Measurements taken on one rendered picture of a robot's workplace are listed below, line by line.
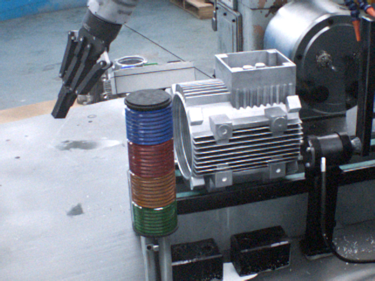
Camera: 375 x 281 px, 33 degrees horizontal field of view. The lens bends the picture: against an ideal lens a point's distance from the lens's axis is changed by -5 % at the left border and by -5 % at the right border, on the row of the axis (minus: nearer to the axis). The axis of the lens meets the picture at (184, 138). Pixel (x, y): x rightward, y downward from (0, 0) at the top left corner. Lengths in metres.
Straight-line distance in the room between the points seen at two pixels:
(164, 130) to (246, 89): 0.35
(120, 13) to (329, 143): 0.44
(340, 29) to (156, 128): 0.76
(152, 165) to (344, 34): 0.77
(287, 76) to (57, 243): 0.55
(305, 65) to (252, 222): 0.41
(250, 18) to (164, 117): 0.87
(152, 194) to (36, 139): 0.95
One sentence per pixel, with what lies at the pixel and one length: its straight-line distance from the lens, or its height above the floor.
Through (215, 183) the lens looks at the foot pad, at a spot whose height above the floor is 0.96.
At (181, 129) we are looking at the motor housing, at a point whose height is 0.99.
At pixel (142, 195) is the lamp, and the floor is 1.09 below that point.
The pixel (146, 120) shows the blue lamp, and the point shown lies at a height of 1.20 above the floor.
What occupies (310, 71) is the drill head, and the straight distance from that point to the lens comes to 1.48.
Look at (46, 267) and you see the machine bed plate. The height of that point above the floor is 0.80.
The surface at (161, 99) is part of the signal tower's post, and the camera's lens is 0.81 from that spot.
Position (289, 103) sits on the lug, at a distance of 1.16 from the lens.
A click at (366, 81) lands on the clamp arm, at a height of 1.14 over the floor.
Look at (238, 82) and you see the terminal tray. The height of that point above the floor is 1.12.
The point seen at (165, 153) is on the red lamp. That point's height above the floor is 1.15.
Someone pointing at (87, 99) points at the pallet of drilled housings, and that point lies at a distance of 3.66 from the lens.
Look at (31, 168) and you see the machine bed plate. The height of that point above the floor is 0.80.
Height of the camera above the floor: 1.52
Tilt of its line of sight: 25 degrees down
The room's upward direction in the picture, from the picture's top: 2 degrees counter-clockwise
